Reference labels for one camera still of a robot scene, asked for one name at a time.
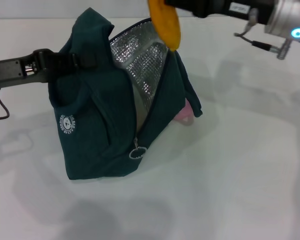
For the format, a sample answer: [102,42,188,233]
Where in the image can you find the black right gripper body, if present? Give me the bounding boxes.
[193,0,275,26]

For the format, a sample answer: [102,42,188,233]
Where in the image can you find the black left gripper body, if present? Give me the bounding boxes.
[0,56,28,90]

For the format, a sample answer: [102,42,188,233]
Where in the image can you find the yellow toy banana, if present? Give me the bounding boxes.
[147,0,182,53]

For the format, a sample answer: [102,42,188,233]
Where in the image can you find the dark teal insulated lunch bag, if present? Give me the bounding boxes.
[47,6,204,181]

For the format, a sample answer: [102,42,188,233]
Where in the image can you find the pink toy peach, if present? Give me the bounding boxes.
[174,99,195,126]

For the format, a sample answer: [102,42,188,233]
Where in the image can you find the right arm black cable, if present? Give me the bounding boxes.
[234,8,293,60]

